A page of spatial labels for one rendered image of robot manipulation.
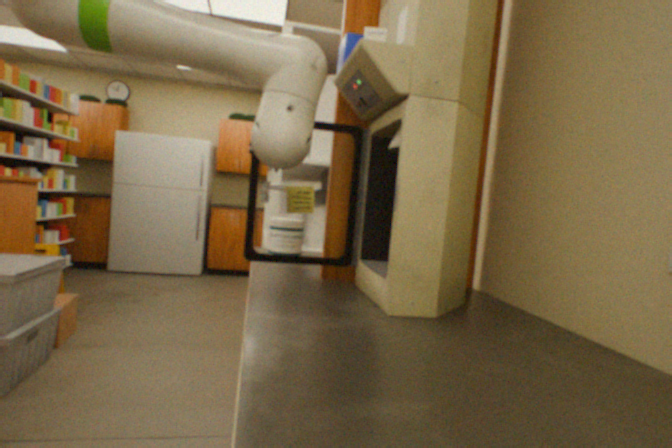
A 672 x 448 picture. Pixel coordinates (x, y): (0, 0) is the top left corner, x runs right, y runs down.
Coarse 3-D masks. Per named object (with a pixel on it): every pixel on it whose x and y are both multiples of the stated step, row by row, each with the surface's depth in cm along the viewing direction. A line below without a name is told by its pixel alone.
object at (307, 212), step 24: (312, 144) 116; (336, 144) 117; (264, 168) 114; (312, 168) 116; (336, 168) 117; (288, 192) 115; (312, 192) 116; (336, 192) 118; (264, 216) 115; (288, 216) 116; (312, 216) 117; (336, 216) 118; (264, 240) 115; (288, 240) 116; (312, 240) 117; (336, 240) 119
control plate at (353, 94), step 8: (360, 72) 95; (352, 80) 103; (360, 80) 99; (344, 88) 112; (352, 88) 107; (360, 88) 102; (368, 88) 98; (352, 96) 111; (360, 96) 106; (376, 96) 98; (352, 104) 115; (368, 104) 105; (376, 104) 101; (360, 112) 114
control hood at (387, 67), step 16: (368, 48) 86; (384, 48) 86; (400, 48) 87; (352, 64) 96; (368, 64) 89; (384, 64) 86; (400, 64) 87; (336, 80) 113; (368, 80) 95; (384, 80) 88; (400, 80) 87; (384, 96) 94; (400, 96) 90; (368, 112) 110
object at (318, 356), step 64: (256, 320) 79; (320, 320) 82; (384, 320) 87; (448, 320) 91; (512, 320) 96; (256, 384) 53; (320, 384) 54; (384, 384) 56; (448, 384) 58; (512, 384) 60; (576, 384) 62; (640, 384) 65
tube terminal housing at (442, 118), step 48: (432, 0) 87; (480, 0) 94; (432, 48) 88; (480, 48) 98; (432, 96) 89; (480, 96) 102; (432, 144) 89; (480, 144) 106; (432, 192) 90; (432, 240) 91; (384, 288) 94; (432, 288) 92
